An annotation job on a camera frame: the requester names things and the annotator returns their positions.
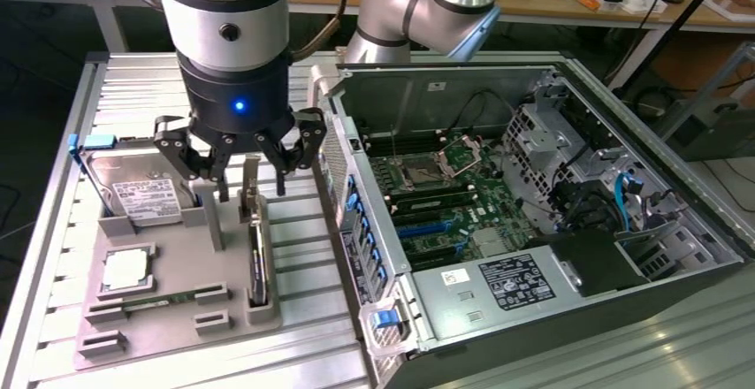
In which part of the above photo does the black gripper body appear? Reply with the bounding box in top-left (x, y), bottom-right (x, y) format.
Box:
top-left (175, 51), bottom-right (296, 141)

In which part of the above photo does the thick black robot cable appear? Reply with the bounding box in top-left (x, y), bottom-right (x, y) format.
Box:
top-left (287, 0), bottom-right (355, 64)

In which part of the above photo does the black and silver PC case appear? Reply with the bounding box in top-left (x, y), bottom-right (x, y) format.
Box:
top-left (304, 62), bottom-right (755, 388)

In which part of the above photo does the graphics card with black cooler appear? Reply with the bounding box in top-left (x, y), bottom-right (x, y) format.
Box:
top-left (237, 152), bottom-right (272, 310)

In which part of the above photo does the silver chipset heatsink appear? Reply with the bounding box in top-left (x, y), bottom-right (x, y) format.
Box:
top-left (471, 229), bottom-right (508, 257)

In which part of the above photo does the grey power supply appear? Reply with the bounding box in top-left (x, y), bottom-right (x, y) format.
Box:
top-left (412, 247), bottom-right (591, 346)

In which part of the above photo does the hard disk in blue caddy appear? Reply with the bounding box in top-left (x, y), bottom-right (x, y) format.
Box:
top-left (67, 132), bottom-right (199, 226)

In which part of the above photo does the blue case latch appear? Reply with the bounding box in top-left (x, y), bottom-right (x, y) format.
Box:
top-left (368, 309), bottom-right (396, 331)

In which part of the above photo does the grey wire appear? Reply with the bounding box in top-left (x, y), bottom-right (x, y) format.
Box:
top-left (639, 189), bottom-right (688, 235)

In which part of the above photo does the silver socket cover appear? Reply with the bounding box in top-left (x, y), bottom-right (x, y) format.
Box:
top-left (435, 134), bottom-right (491, 172)

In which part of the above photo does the blue wire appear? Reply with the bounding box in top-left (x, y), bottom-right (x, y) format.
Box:
top-left (612, 172), bottom-right (644, 235)

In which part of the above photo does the green RAM stick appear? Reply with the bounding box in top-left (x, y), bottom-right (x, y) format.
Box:
top-left (120, 289), bottom-right (201, 313)

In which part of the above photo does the blue expansion slot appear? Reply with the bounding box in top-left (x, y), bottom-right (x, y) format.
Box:
top-left (395, 219), bottom-right (460, 239)

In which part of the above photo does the black plastic shroud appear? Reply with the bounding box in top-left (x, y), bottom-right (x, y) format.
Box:
top-left (529, 232), bottom-right (648, 297)

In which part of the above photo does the silver CPU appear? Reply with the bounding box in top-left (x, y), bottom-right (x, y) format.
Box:
top-left (99, 249), bottom-right (152, 291)

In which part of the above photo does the white object with orange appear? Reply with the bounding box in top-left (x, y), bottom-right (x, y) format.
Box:
top-left (588, 0), bottom-right (668, 14)

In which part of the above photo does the green motherboard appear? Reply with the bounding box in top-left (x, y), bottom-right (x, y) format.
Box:
top-left (363, 134), bottom-right (541, 275)

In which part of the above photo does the dark computer tower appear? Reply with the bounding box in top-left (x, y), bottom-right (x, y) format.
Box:
top-left (666, 101), bottom-right (755, 163)

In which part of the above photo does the black wire loop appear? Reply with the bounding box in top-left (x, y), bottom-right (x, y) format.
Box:
top-left (456, 90), bottom-right (520, 142)

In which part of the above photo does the grey parts rack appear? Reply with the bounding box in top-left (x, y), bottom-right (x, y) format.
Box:
top-left (69, 179), bottom-right (284, 370)

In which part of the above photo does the CPU socket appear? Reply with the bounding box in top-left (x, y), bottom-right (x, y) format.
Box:
top-left (397, 152), bottom-right (455, 187)

